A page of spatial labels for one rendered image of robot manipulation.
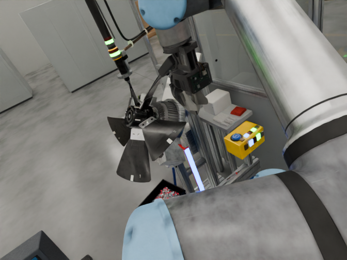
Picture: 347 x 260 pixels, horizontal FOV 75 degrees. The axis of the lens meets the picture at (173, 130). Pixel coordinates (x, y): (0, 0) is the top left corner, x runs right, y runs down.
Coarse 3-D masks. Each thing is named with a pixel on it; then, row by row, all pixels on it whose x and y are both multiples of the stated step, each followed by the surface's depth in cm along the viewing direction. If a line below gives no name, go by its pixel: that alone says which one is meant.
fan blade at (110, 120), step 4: (108, 120) 148; (112, 120) 144; (116, 120) 140; (120, 120) 136; (112, 124) 146; (116, 124) 142; (120, 124) 139; (124, 124) 136; (112, 128) 149; (116, 128) 145; (120, 128) 142; (124, 128) 139; (128, 128) 137; (116, 132) 148; (120, 132) 144; (124, 132) 142; (128, 132) 140; (116, 136) 150; (120, 136) 147; (124, 136) 145; (128, 136) 143; (120, 140) 150; (124, 140) 147; (124, 144) 150
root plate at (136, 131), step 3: (132, 129) 125; (135, 129) 125; (138, 129) 125; (141, 129) 125; (132, 132) 125; (135, 132) 125; (138, 132) 125; (141, 132) 125; (132, 135) 125; (135, 135) 125; (141, 135) 125; (132, 138) 125; (135, 138) 125; (138, 138) 125; (141, 138) 125
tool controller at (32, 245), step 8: (40, 232) 74; (32, 240) 72; (40, 240) 70; (48, 240) 75; (16, 248) 72; (24, 248) 70; (32, 248) 68; (40, 248) 67; (48, 248) 71; (56, 248) 77; (8, 256) 70; (16, 256) 68; (24, 256) 66; (32, 256) 65; (40, 256) 66; (48, 256) 68; (56, 256) 73; (64, 256) 78
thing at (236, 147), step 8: (240, 128) 108; (248, 128) 106; (256, 128) 104; (248, 136) 102; (232, 144) 103; (240, 144) 99; (248, 144) 102; (256, 144) 106; (232, 152) 107; (240, 152) 101; (248, 152) 104
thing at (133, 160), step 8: (128, 144) 125; (136, 144) 124; (144, 144) 124; (128, 152) 125; (136, 152) 124; (144, 152) 123; (120, 160) 127; (128, 160) 125; (136, 160) 124; (144, 160) 123; (120, 168) 127; (128, 168) 125; (136, 168) 123; (144, 168) 122; (120, 176) 128; (128, 176) 125; (136, 176) 123; (144, 176) 122
